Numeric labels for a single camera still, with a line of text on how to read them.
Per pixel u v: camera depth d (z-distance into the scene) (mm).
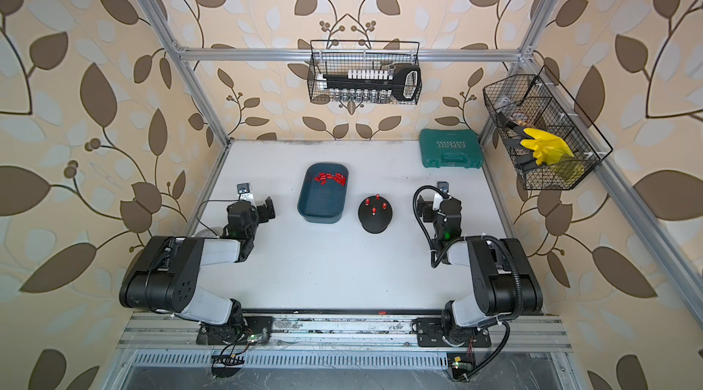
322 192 1025
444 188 805
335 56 911
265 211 866
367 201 882
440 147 1118
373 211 864
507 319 456
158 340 737
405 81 831
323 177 1083
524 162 642
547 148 691
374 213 866
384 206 869
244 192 810
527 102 857
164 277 462
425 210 824
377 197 890
